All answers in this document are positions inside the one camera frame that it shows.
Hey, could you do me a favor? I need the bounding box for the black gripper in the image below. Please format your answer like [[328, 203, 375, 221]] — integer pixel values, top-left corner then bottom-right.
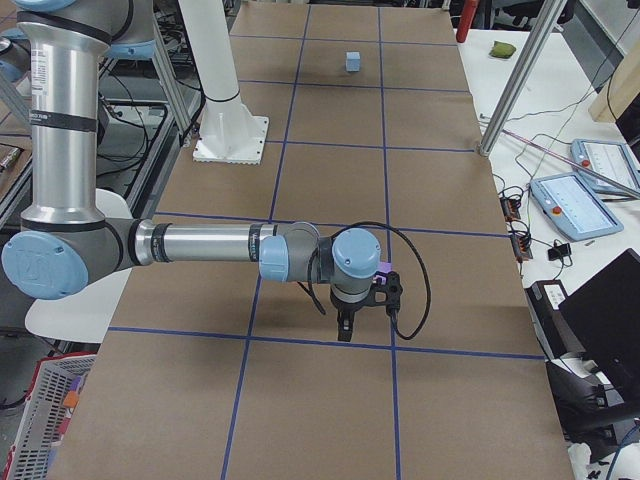
[[330, 279, 389, 342]]

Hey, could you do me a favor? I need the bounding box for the light blue foam block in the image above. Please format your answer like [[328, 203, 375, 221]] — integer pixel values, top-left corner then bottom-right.
[[345, 51, 361, 73]]

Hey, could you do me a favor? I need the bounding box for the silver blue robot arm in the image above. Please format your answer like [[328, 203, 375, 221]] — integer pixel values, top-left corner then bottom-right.
[[1, 1, 402, 341]]

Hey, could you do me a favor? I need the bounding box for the near blue teach pendant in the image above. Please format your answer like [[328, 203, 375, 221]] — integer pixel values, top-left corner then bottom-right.
[[530, 173, 624, 241]]

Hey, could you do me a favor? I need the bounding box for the blue teach pendant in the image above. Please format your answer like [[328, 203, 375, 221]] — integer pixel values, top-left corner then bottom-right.
[[530, 173, 624, 241], [571, 139, 639, 190]]

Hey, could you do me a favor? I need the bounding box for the black laptop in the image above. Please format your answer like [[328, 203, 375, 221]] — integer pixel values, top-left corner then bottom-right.
[[560, 248, 639, 399]]

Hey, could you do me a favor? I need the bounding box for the far blue teach pendant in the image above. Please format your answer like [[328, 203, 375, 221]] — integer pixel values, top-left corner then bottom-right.
[[571, 139, 639, 190]]

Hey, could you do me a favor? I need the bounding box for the olive green bean bag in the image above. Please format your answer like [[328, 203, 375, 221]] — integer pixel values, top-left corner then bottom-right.
[[489, 41, 516, 59]]

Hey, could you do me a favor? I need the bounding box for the white perforated plastic basket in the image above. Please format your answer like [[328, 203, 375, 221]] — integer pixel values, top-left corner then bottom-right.
[[1, 352, 96, 479]]

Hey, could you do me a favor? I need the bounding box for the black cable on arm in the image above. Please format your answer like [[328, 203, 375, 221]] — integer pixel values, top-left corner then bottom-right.
[[297, 222, 431, 340]]

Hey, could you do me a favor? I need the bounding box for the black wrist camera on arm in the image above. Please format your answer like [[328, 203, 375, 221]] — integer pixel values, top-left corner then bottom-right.
[[374, 271, 403, 317]]

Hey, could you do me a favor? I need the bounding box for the white pedestal column with base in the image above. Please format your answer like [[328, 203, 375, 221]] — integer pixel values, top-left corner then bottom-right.
[[179, 0, 269, 165]]

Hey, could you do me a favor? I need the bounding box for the aluminium frame post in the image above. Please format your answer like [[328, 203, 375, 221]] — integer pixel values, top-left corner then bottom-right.
[[478, 0, 567, 157]]

